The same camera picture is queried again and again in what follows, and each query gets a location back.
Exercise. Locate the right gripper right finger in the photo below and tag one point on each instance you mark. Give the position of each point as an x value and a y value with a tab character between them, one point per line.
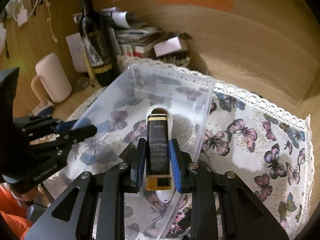
180	167

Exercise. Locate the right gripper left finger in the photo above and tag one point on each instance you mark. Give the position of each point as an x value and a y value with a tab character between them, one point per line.
135	158

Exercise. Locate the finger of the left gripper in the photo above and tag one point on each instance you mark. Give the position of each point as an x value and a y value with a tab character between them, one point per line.
63	124
66	138

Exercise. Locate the black gold cigarette box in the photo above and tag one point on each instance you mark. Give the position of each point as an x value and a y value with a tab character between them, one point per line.
157	153

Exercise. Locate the clear plastic storage bin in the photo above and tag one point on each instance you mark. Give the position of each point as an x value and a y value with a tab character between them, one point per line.
120	114

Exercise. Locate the cream cylindrical tumbler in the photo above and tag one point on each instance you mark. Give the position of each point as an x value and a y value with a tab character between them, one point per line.
50	82

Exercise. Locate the yellow lip balm tube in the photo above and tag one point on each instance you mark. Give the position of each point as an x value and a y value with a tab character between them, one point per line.
89	70

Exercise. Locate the white handwritten paper note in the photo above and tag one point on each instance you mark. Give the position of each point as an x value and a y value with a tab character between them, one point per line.
76	48

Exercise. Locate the butterfly print lace cloth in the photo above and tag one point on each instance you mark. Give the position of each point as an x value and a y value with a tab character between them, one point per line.
267	147

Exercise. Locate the dark wine bottle elephant label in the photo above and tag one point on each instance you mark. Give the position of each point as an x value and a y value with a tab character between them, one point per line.
100	55

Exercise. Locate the small white cardboard box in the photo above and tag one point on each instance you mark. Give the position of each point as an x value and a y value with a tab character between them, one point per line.
172	45

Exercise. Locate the stack of booklets and papers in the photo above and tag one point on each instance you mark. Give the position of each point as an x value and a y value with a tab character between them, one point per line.
128	34

